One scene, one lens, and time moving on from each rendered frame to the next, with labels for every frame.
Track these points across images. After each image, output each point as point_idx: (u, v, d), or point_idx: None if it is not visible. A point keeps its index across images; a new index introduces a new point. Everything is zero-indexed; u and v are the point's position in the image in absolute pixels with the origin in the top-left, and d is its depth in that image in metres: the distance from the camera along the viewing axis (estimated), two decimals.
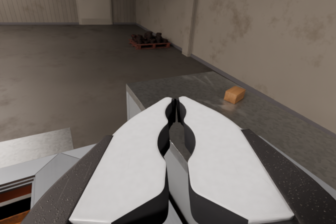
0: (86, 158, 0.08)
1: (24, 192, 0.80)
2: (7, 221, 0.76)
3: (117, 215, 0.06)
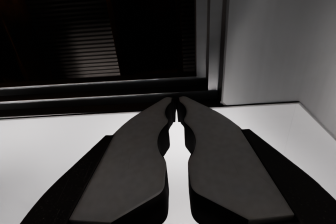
0: (86, 158, 0.08)
1: None
2: None
3: (117, 215, 0.06)
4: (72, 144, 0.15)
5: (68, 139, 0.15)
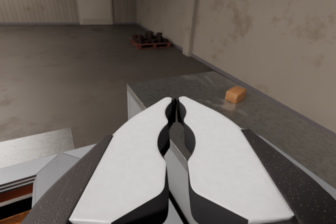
0: (86, 158, 0.08)
1: (25, 192, 0.80)
2: (9, 220, 0.76)
3: (117, 215, 0.06)
4: None
5: None
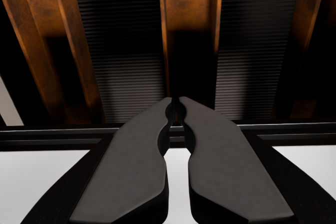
0: (86, 158, 0.08)
1: None
2: (14, 1, 0.28)
3: (117, 215, 0.06)
4: (335, 162, 0.22)
5: (335, 159, 0.22)
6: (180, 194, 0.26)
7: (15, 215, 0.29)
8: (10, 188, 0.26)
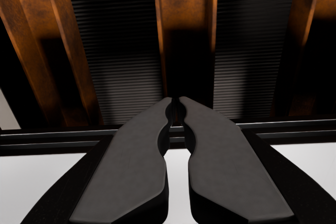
0: (86, 158, 0.08)
1: None
2: (6, 3, 0.28)
3: (117, 215, 0.06)
4: None
5: None
6: (179, 195, 0.25)
7: (12, 221, 0.29)
8: (5, 194, 0.26)
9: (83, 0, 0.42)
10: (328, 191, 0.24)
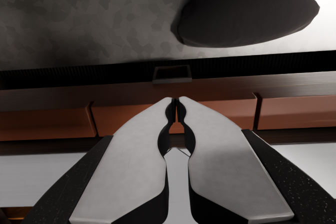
0: (86, 158, 0.08)
1: None
2: None
3: (117, 215, 0.06)
4: None
5: None
6: None
7: None
8: None
9: None
10: None
